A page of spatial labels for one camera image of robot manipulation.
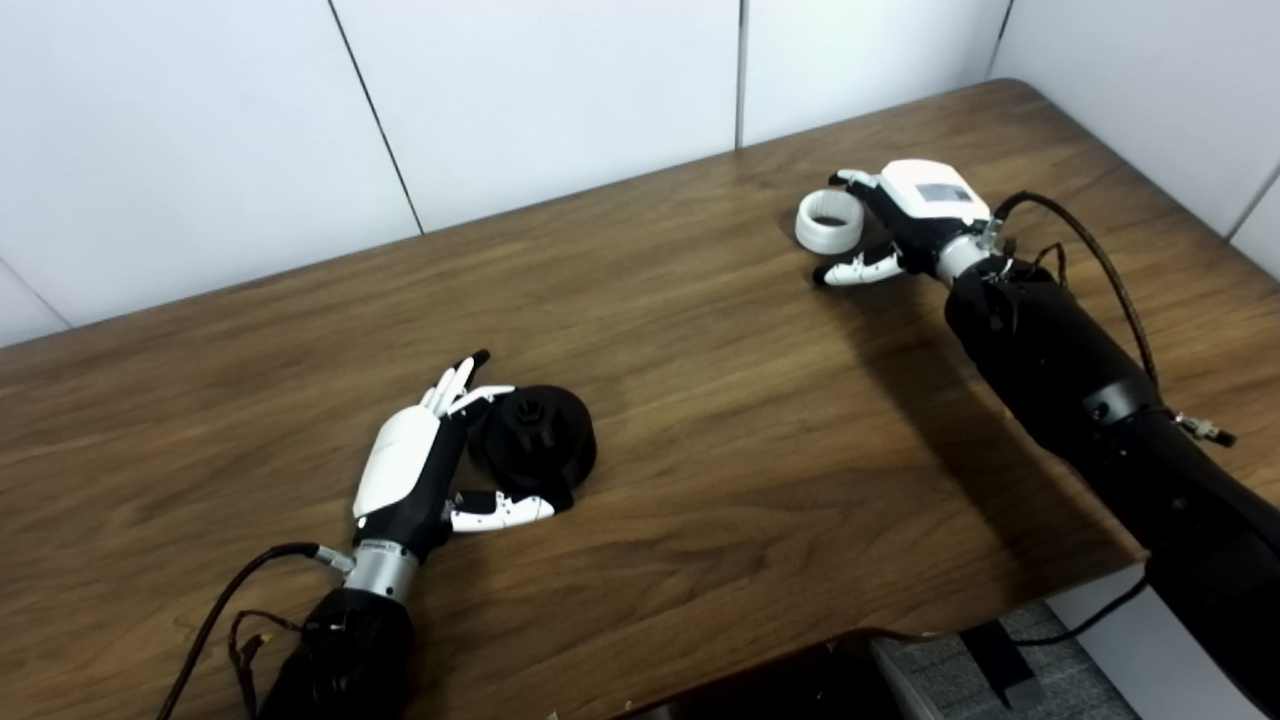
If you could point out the round black part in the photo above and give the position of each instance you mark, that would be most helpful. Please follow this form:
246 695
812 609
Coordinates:
540 450

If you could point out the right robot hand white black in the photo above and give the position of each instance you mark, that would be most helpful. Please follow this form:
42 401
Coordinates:
930 200

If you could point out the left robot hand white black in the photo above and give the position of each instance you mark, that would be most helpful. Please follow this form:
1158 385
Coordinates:
400 460

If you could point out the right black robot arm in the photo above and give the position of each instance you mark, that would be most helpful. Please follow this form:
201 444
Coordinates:
1080 370

